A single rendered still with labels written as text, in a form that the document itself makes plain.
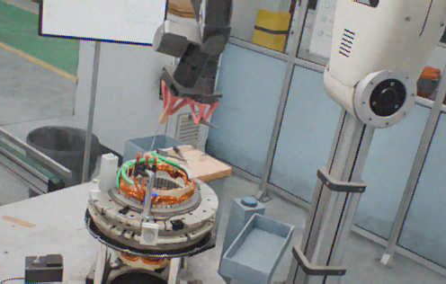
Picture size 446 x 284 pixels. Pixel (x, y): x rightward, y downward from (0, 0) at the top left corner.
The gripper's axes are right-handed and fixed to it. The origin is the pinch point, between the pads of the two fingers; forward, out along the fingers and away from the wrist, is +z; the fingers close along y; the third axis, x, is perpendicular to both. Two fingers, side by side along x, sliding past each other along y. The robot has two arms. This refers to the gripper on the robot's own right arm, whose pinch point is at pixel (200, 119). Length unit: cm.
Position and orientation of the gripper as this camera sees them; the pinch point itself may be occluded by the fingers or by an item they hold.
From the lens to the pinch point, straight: 165.9
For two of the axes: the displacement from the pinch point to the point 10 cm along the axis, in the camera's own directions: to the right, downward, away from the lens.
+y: -6.8, 1.5, -7.2
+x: 7.2, 3.5, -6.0
